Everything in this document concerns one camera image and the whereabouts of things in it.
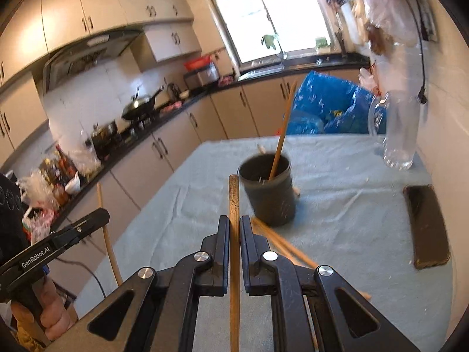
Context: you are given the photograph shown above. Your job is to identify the wooden chopstick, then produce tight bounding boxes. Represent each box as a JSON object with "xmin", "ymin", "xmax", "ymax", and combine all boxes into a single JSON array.
[
  {"xmin": 269, "ymin": 80, "xmax": 298, "ymax": 182},
  {"xmin": 96, "ymin": 182, "xmax": 123, "ymax": 287},
  {"xmin": 253, "ymin": 222, "xmax": 372, "ymax": 300},
  {"xmin": 229, "ymin": 174, "xmax": 241, "ymax": 352},
  {"xmin": 250, "ymin": 217, "xmax": 319, "ymax": 269}
]

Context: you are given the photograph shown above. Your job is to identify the steel sink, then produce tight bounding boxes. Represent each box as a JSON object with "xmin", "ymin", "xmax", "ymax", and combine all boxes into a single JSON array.
[{"xmin": 238, "ymin": 67, "xmax": 285, "ymax": 80}]

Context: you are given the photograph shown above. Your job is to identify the light blue tablecloth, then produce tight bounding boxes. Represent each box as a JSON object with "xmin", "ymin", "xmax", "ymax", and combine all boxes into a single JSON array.
[{"xmin": 75, "ymin": 134, "xmax": 455, "ymax": 352}]

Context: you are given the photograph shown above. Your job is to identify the upper wall cabinets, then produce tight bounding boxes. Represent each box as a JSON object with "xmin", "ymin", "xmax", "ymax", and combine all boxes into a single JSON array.
[{"xmin": 0, "ymin": 0, "xmax": 203, "ymax": 140}]

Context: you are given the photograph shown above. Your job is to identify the lower kitchen cabinets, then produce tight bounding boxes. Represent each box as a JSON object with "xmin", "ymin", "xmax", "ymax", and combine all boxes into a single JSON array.
[{"xmin": 47, "ymin": 68, "xmax": 371, "ymax": 301}]

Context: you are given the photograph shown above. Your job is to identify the dark grey chopstick holder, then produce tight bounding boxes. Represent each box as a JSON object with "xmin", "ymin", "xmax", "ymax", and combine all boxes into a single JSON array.
[{"xmin": 237, "ymin": 153, "xmax": 297, "ymax": 228}]

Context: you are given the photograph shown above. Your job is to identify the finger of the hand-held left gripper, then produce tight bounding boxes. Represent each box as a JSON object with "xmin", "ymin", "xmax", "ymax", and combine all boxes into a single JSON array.
[{"xmin": 54, "ymin": 208, "xmax": 111, "ymax": 252}]

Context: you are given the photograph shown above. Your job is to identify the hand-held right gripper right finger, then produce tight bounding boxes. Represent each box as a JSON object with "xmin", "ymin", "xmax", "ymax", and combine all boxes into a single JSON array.
[{"xmin": 239, "ymin": 216, "xmax": 420, "ymax": 352}]

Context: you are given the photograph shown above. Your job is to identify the range hood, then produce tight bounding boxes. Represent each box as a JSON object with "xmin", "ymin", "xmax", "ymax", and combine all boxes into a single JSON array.
[{"xmin": 43, "ymin": 29, "xmax": 144, "ymax": 94}]

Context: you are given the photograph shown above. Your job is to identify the red plastic basket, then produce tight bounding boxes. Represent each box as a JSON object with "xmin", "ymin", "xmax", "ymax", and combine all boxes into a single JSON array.
[{"xmin": 183, "ymin": 56, "xmax": 213, "ymax": 72}]

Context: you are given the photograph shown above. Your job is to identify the kitchen window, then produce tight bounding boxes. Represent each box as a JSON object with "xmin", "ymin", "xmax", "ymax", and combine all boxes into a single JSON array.
[{"xmin": 194, "ymin": 0, "xmax": 341, "ymax": 65}]

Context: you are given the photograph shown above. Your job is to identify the white bowl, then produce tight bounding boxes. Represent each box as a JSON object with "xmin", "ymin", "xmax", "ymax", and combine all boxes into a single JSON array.
[{"xmin": 64, "ymin": 172, "xmax": 81, "ymax": 195}]

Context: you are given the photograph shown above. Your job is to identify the dark brown coaster tile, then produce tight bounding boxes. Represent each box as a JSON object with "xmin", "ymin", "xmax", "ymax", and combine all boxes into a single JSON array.
[{"xmin": 403, "ymin": 184, "xmax": 451, "ymax": 270}]

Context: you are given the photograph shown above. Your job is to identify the clear white plastic bag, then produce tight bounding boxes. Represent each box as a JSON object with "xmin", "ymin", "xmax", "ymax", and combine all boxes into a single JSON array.
[{"xmin": 361, "ymin": 0, "xmax": 422, "ymax": 92}]

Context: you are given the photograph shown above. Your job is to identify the person's left hand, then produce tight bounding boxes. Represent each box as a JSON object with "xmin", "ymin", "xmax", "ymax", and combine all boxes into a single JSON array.
[{"xmin": 37, "ymin": 274, "xmax": 74, "ymax": 341}]

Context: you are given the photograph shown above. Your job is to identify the steel pot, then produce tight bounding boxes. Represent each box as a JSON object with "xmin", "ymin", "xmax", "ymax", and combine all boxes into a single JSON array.
[{"xmin": 91, "ymin": 123, "xmax": 118, "ymax": 148}]

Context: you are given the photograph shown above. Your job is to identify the black kitchen countertop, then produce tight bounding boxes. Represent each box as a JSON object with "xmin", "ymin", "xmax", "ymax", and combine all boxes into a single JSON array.
[{"xmin": 51, "ymin": 53, "xmax": 371, "ymax": 224}]

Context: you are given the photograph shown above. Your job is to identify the black wok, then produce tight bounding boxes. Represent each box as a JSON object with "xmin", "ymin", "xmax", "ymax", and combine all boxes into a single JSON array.
[{"xmin": 121, "ymin": 86, "xmax": 165, "ymax": 121}]

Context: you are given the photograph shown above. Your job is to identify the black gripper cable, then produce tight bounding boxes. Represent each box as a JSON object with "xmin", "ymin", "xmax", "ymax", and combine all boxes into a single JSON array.
[{"xmin": 55, "ymin": 260, "xmax": 108, "ymax": 298}]

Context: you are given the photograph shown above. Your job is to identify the gas stove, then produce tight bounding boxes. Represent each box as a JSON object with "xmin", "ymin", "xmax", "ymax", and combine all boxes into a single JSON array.
[{"xmin": 121, "ymin": 112, "xmax": 162, "ymax": 133}]

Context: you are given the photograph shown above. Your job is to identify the black power cable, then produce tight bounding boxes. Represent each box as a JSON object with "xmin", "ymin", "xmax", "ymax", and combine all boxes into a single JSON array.
[{"xmin": 405, "ymin": 0, "xmax": 430, "ymax": 105}]

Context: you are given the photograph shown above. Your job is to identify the clear glass pitcher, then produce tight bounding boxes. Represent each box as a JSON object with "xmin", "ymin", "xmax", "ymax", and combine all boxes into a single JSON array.
[{"xmin": 368, "ymin": 90, "xmax": 420, "ymax": 171}]

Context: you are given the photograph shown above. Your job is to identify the blue plastic bag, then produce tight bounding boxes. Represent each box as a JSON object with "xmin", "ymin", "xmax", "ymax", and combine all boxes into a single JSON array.
[{"xmin": 286, "ymin": 70, "xmax": 387, "ymax": 136}]

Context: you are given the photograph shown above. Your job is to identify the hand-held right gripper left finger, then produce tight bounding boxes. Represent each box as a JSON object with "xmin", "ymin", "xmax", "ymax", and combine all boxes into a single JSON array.
[{"xmin": 55, "ymin": 216, "xmax": 231, "ymax": 352}]

